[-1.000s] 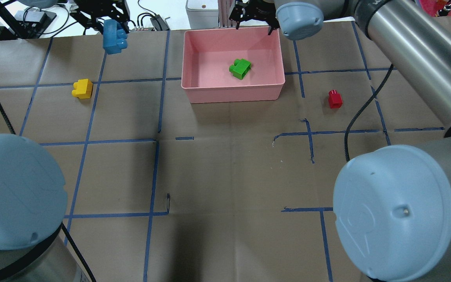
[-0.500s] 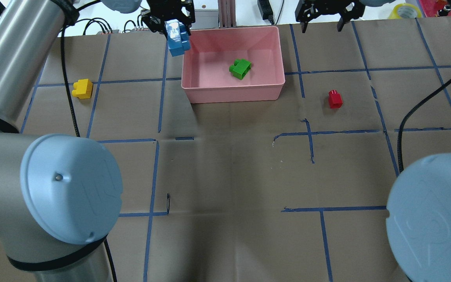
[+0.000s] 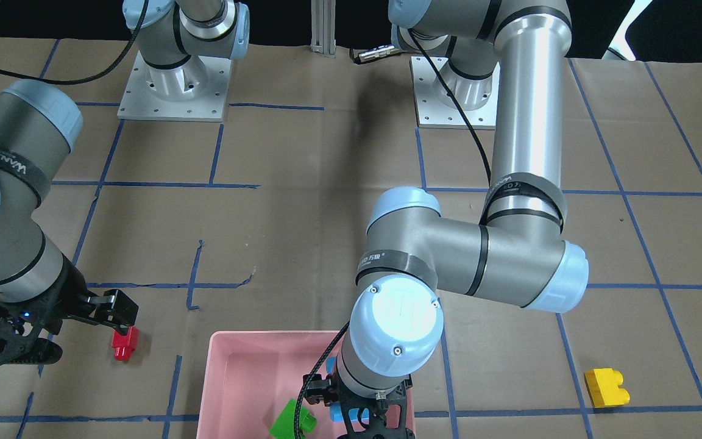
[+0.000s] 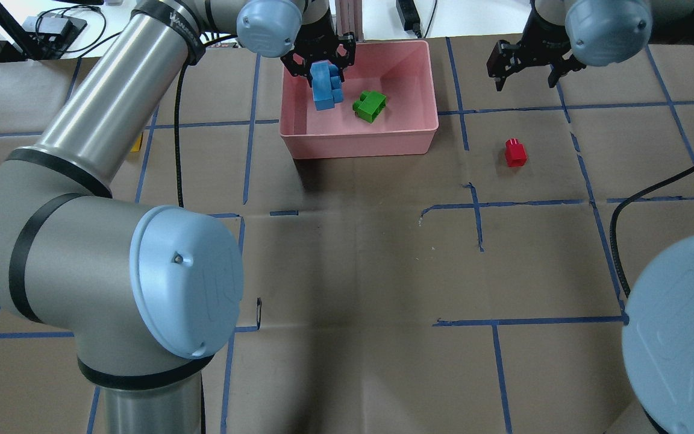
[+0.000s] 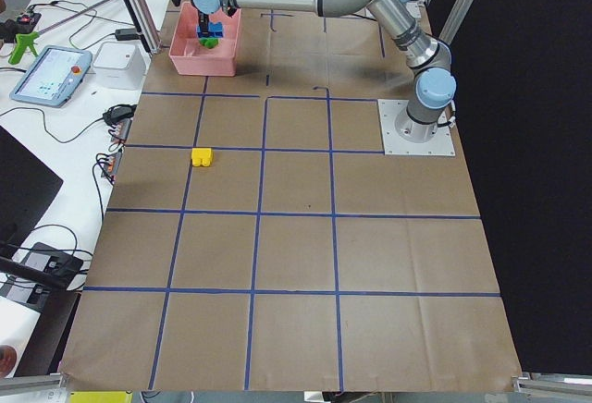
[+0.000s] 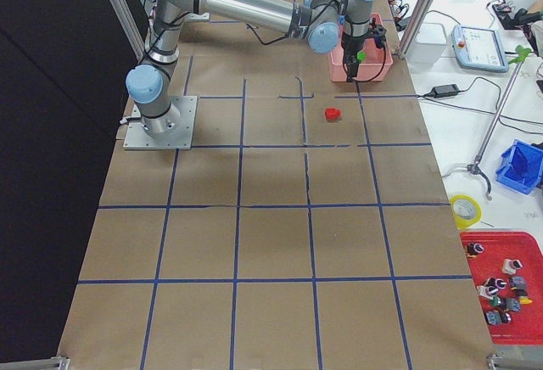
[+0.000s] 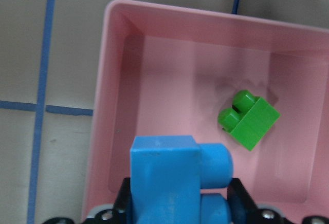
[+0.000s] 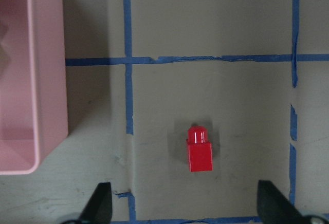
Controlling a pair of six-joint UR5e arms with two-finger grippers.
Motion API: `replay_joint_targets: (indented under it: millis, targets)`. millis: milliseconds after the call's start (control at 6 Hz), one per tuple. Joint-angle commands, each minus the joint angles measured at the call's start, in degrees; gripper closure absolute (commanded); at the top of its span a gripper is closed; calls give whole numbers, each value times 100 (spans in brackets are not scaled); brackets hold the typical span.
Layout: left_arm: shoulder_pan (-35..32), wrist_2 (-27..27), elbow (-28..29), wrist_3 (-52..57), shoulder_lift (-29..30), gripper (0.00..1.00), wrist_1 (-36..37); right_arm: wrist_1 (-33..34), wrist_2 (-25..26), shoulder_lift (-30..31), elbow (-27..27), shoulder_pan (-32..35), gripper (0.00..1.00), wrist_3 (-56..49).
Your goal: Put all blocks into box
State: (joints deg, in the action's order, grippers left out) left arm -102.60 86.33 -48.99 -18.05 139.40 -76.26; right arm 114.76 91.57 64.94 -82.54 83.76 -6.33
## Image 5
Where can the blue toy block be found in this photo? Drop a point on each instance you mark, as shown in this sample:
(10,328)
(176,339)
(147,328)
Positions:
(210,30)

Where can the green toy block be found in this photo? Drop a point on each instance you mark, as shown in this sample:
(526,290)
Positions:
(209,42)

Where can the yellow toy block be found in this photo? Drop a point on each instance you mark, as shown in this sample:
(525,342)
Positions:
(202,157)

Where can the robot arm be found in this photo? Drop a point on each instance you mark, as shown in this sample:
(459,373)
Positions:
(426,56)

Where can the pink plastic box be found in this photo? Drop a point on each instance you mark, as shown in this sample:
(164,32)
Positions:
(214,54)

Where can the white box device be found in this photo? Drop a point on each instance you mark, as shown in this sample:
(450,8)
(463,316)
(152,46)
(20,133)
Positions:
(119,66)

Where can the teach pendant tablet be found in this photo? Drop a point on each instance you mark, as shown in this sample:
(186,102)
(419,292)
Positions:
(53,77)

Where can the green plastic clamp tool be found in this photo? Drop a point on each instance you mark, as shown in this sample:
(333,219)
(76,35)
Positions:
(23,42)

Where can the black monitor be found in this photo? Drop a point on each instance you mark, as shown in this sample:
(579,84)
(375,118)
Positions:
(28,187)

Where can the aluminium frame post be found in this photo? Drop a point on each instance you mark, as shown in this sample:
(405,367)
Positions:
(144,25)

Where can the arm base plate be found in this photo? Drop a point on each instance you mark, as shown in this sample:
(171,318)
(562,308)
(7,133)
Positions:
(401,136)

